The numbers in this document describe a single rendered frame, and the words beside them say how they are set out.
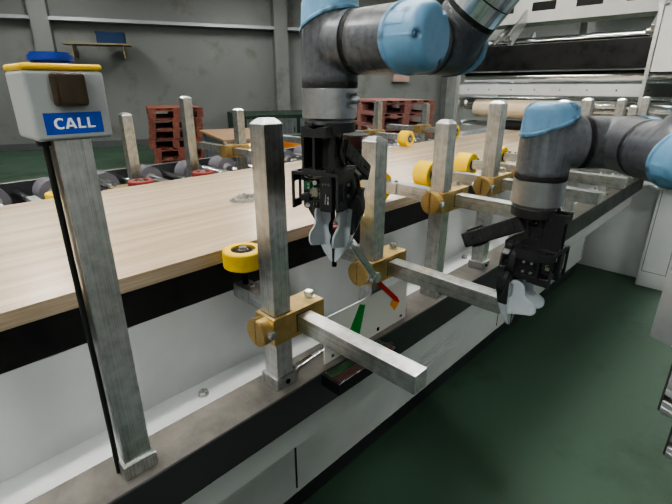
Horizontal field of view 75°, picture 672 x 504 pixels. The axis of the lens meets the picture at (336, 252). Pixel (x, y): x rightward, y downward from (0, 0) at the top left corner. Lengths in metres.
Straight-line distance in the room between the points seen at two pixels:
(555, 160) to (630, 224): 2.78
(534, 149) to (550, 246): 0.15
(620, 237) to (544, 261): 2.78
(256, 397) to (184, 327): 0.22
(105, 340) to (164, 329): 0.30
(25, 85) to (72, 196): 0.11
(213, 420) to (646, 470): 1.52
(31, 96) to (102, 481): 0.49
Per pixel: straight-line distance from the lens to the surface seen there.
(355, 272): 0.88
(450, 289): 0.85
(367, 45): 0.54
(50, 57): 0.53
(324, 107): 0.59
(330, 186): 0.59
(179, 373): 0.96
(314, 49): 0.60
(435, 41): 0.54
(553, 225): 0.73
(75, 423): 0.92
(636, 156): 0.66
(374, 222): 0.86
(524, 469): 1.75
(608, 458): 1.91
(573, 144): 0.71
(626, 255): 3.52
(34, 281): 0.87
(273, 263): 0.70
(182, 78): 10.60
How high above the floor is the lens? 1.20
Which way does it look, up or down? 21 degrees down
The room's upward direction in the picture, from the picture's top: straight up
